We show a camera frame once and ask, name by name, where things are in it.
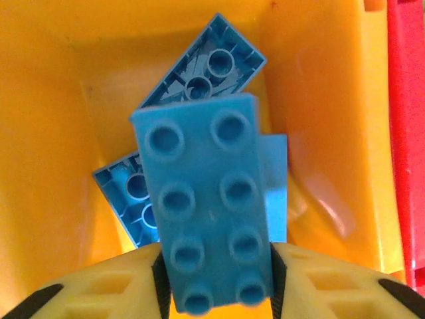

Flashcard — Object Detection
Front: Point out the pale left gripper left finger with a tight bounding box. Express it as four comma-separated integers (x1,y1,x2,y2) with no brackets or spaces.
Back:
0,243,173,319

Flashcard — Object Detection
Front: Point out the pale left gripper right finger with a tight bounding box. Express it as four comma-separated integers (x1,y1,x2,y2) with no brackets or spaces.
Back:
269,241,425,319

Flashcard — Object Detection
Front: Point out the blue lego brick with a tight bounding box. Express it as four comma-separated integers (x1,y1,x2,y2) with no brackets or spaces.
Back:
129,92,278,316
92,150,162,249
137,12,268,109

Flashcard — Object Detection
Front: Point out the blue wedge lego piece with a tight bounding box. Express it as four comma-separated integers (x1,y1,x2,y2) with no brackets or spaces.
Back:
260,134,289,244

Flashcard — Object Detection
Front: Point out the red plastic container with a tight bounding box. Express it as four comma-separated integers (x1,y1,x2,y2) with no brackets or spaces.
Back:
386,0,425,290

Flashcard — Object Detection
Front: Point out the yellow plastic container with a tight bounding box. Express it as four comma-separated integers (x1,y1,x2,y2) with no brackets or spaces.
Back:
0,0,408,319

